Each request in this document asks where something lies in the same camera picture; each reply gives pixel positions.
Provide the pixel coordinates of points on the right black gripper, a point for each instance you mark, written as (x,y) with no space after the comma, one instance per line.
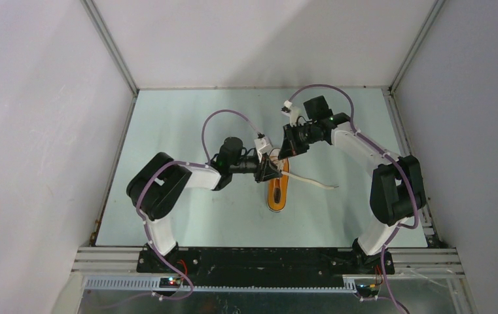
(291,146)

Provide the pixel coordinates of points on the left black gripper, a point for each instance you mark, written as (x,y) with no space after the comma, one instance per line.
(265,170)

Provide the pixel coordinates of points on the white shoelace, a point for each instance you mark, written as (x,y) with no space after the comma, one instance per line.
(309,181)

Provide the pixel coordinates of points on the orange canvas sneaker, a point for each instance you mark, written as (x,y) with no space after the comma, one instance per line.
(277,188)

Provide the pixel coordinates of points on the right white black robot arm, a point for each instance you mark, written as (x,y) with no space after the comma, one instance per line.
(396,193)

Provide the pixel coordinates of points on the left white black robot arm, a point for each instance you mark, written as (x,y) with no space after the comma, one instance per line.
(154,191)

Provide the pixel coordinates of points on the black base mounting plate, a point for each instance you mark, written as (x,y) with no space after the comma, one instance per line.
(266,266)

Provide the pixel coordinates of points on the right controller board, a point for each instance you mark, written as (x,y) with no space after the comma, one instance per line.
(368,291)

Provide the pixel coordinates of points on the controller board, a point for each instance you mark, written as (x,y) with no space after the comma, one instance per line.
(170,282)
(368,291)

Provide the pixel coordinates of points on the left controller board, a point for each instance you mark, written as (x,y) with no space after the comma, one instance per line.
(170,282)

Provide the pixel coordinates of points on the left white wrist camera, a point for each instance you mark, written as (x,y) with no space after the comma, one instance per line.
(263,146)

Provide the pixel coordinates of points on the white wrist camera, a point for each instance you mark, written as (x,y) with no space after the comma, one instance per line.
(293,112)
(263,146)

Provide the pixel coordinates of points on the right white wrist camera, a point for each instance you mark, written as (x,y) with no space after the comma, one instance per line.
(293,112)

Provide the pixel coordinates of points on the aluminium frame rail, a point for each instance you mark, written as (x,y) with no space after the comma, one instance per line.
(408,263)

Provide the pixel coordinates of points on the grey slotted cable duct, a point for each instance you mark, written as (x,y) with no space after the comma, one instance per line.
(157,284)

